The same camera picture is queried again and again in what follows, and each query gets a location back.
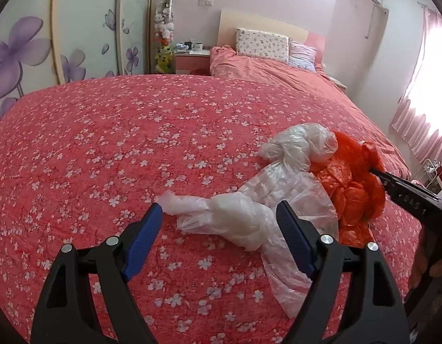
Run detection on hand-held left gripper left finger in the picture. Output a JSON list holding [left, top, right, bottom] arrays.
[[31, 203, 163, 344]]

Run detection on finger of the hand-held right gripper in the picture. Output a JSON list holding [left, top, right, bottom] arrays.
[[369, 167, 442, 220]]

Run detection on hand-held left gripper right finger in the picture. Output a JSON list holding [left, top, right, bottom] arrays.
[[276, 201, 410, 344]]

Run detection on orange plastic bag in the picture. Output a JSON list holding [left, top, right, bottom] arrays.
[[310, 131, 386, 248]]

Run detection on translucent white plastic bag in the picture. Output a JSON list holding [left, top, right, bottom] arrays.
[[239, 123, 340, 318], [158, 190, 275, 253]]

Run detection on pink curtain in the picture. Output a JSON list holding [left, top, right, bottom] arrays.
[[390, 7, 442, 162]]

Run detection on red floral blanket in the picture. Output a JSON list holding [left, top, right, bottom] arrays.
[[0, 74, 422, 344]]

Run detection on orange duvet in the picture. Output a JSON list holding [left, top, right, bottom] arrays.
[[209, 45, 411, 180]]

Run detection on striped pink pillow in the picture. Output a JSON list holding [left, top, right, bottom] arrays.
[[288, 41, 320, 70]]

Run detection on floral print pillow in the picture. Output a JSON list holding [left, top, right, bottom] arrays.
[[236, 28, 290, 63]]

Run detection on clear tube of plush toys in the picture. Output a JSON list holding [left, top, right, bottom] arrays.
[[151, 0, 178, 74]]

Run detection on wardrobe with purple flower doors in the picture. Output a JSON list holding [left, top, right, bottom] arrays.
[[0, 0, 157, 126]]

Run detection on wooden bed headboard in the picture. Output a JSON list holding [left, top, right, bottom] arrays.
[[218, 7, 327, 69]]

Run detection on white wire rack cart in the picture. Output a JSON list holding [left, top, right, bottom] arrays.
[[418, 158, 442, 190]]

